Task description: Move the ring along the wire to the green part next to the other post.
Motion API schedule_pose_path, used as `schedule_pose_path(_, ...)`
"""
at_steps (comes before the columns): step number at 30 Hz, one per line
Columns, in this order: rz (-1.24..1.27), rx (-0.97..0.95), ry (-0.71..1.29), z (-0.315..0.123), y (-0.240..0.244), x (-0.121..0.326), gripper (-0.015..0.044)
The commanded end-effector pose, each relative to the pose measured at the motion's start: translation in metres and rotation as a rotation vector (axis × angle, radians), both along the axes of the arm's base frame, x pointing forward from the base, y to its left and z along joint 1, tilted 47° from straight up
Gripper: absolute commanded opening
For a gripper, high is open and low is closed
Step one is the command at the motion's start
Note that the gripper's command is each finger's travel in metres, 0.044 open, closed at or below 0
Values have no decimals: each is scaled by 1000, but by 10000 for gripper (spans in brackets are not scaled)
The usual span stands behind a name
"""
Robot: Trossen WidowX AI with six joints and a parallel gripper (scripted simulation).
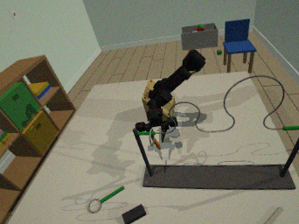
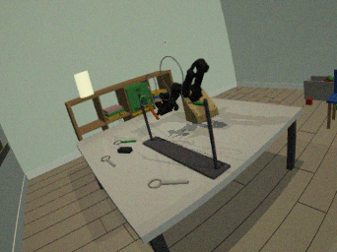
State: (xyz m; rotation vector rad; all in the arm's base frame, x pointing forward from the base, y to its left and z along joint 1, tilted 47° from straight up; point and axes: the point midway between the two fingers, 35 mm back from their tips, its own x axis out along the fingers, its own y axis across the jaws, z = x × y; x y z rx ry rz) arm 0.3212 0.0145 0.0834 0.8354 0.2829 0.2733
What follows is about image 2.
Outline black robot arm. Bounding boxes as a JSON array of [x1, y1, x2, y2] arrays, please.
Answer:
[[159, 59, 209, 102]]

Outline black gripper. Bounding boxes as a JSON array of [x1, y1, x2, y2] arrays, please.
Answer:
[[155, 95, 178, 116]]

